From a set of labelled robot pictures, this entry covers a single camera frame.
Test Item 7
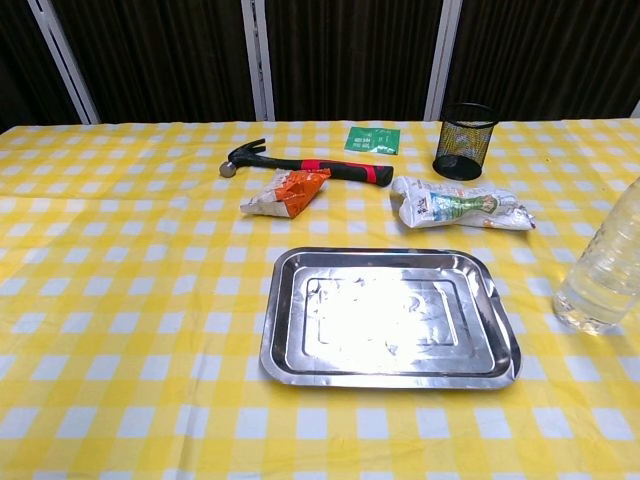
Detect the transparent water bottle white cap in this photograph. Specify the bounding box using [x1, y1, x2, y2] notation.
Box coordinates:
[552, 175, 640, 337]

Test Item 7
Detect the rectangular stainless steel tray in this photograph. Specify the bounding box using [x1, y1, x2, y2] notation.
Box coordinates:
[258, 246, 524, 391]

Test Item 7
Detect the orange white snack packet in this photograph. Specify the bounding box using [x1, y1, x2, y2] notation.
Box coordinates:
[239, 168, 333, 221]

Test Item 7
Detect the small green sachet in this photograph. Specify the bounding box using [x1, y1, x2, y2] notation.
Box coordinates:
[344, 125, 403, 157]

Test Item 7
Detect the white snack bag green print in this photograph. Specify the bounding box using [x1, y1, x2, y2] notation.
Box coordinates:
[390, 175, 537, 233]

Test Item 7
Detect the black mesh pen holder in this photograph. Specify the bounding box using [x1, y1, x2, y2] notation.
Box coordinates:
[432, 102, 500, 181]

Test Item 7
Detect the yellow white checked tablecloth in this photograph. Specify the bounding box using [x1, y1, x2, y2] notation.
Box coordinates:
[0, 118, 640, 480]

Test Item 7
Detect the dark pleated curtain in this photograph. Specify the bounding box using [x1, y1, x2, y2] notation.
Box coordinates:
[0, 0, 640, 134]

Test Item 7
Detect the claw hammer red black handle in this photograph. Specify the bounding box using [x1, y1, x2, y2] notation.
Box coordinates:
[218, 138, 395, 189]

